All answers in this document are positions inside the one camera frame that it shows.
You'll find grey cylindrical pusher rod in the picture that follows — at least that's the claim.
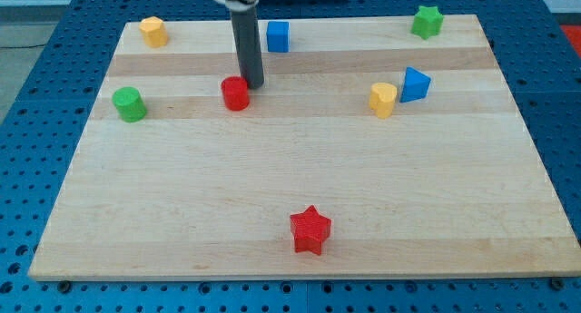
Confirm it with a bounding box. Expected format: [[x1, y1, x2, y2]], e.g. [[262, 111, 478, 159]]
[[231, 5, 264, 89]]

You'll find red cylinder block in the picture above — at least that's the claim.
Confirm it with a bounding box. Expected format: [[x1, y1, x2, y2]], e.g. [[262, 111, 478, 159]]
[[221, 76, 250, 111]]

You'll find wooden board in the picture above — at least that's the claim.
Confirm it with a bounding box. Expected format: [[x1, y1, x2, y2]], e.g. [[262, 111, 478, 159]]
[[29, 15, 580, 281]]

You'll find blue cube block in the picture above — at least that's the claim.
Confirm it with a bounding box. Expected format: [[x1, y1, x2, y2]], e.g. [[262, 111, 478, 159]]
[[266, 21, 290, 53]]

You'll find yellow pentagon block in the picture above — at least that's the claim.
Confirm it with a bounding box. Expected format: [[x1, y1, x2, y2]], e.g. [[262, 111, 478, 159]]
[[139, 16, 169, 48]]

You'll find green cylinder block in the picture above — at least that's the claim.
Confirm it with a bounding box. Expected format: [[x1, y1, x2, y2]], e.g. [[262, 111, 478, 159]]
[[112, 86, 147, 122]]

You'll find yellow heart block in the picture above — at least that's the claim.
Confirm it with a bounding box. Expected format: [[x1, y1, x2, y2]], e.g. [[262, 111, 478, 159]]
[[369, 83, 398, 119]]

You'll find blue triangle block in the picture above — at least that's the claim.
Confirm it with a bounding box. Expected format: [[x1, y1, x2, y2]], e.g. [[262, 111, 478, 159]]
[[399, 66, 431, 103]]

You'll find green star block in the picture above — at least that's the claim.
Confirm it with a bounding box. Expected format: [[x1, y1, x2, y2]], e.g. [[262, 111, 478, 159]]
[[410, 5, 444, 40]]

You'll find red star block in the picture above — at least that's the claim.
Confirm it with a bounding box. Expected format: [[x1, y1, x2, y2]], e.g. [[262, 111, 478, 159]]
[[290, 205, 332, 256]]

